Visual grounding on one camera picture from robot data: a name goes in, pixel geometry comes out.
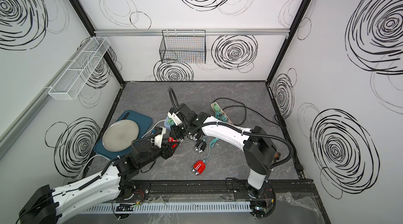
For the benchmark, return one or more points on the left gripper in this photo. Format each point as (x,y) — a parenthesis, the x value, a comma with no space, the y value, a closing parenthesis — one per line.
(169,153)

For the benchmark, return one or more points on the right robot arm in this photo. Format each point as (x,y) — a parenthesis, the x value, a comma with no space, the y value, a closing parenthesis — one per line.
(257,146)

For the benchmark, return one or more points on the blue power strip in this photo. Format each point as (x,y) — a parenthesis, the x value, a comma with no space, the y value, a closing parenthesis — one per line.
(167,124)

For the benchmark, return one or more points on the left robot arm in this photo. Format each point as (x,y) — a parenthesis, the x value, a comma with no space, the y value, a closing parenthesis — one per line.
(114,182)

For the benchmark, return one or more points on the beige power strip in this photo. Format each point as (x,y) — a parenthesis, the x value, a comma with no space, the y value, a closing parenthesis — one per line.
(222,116)

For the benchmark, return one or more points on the round grey plate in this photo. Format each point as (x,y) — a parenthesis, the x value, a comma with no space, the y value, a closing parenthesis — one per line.
(120,135)

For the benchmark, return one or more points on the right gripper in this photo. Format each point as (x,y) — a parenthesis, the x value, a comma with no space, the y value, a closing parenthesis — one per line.
(176,133)

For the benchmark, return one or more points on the black wire wall basket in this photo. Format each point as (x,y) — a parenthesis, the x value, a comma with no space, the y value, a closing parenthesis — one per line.
(186,46)

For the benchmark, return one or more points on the white wire wall shelf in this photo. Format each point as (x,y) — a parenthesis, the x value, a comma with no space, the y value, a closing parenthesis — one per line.
(88,67)

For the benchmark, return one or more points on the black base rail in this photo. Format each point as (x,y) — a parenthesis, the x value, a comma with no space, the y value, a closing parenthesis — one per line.
(231,186)

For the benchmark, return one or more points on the white slotted cable duct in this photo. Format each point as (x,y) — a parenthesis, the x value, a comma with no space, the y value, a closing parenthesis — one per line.
(169,208)

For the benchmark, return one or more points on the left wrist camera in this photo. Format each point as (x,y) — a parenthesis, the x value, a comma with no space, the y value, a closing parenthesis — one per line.
(157,136)

